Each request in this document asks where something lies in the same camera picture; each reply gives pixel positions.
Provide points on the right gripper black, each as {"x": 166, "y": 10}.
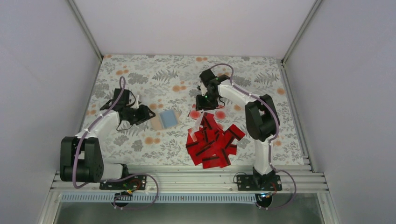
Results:
{"x": 201, "y": 104}

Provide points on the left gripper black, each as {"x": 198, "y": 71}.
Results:
{"x": 144, "y": 114}

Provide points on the beige card holder wallet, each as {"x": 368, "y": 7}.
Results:
{"x": 165, "y": 120}

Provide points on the red card pile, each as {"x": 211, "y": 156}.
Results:
{"x": 213, "y": 138}
{"x": 208, "y": 121}
{"x": 211, "y": 162}
{"x": 234, "y": 131}
{"x": 194, "y": 147}

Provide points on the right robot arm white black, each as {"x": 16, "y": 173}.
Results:
{"x": 262, "y": 121}

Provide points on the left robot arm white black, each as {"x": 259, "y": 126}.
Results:
{"x": 81, "y": 157}

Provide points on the clear card red dot right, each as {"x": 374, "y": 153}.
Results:
{"x": 220, "y": 113}

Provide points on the clear card red dot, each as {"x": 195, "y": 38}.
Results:
{"x": 194, "y": 114}
{"x": 220, "y": 113}

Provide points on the clear card red dot left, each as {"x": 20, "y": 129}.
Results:
{"x": 194, "y": 114}

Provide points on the red card bottom pile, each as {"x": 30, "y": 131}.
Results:
{"x": 211, "y": 162}

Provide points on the red card lower right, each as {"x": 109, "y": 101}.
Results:
{"x": 223, "y": 158}

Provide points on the floral patterned table mat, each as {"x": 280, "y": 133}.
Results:
{"x": 171, "y": 82}

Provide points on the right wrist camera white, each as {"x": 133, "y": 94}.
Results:
{"x": 203, "y": 89}

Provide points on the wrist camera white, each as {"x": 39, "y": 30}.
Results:
{"x": 137, "y": 102}
{"x": 203, "y": 89}

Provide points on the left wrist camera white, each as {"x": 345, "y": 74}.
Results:
{"x": 137, "y": 102}

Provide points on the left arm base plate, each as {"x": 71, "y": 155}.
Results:
{"x": 134, "y": 183}

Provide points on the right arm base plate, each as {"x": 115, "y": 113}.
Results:
{"x": 251, "y": 183}

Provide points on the aluminium rail frame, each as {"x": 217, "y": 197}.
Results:
{"x": 194, "y": 179}

